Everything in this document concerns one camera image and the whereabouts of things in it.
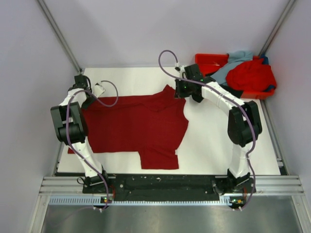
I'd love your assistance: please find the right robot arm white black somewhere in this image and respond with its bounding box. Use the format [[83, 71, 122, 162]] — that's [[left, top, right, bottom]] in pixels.
[[175, 63, 262, 195]]

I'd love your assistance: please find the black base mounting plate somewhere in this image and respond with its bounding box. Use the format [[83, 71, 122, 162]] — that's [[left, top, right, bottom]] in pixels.
[[76, 174, 256, 202]]

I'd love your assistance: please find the black t shirt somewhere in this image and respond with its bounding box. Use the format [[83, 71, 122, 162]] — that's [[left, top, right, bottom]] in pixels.
[[190, 72, 244, 103]]

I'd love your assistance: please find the left aluminium corner post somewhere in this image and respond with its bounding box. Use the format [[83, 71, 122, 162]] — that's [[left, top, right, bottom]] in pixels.
[[36, 0, 82, 73]]

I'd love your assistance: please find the aluminium corner post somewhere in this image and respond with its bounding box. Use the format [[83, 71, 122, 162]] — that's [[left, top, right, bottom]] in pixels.
[[258, 0, 298, 56], [36, 0, 82, 73]]

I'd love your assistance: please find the right aluminium corner post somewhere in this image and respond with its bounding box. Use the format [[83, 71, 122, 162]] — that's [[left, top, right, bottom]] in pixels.
[[258, 0, 298, 56]]

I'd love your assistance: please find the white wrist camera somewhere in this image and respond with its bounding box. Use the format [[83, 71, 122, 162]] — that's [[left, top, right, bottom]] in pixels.
[[92, 83, 106, 98], [174, 62, 187, 73]]

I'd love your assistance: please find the bright red t shirt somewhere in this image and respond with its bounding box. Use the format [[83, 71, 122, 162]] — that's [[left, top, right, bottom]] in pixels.
[[226, 58, 277, 92]]

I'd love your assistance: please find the right aluminium side rail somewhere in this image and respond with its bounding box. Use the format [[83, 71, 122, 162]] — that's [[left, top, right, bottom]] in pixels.
[[260, 100, 289, 176]]

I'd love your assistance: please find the grey slotted cable duct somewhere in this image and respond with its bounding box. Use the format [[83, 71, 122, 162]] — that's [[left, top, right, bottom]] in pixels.
[[49, 196, 243, 206]]

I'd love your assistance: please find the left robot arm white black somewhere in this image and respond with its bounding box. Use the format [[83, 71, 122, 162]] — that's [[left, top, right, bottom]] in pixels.
[[51, 74, 110, 194]]

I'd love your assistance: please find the light blue t shirt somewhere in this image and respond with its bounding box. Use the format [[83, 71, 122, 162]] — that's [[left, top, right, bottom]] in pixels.
[[211, 50, 254, 86]]

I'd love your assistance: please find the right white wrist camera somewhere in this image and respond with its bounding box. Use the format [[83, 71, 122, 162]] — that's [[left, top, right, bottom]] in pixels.
[[174, 62, 187, 73]]

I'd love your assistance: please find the red plastic bin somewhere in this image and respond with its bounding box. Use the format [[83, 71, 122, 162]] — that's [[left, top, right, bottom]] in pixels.
[[195, 53, 275, 100]]

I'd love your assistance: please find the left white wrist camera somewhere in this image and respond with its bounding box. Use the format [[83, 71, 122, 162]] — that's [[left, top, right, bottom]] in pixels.
[[92, 83, 106, 98]]

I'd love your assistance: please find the dark red t shirt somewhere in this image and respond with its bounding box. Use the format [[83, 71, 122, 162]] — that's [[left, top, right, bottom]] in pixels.
[[82, 85, 189, 170]]

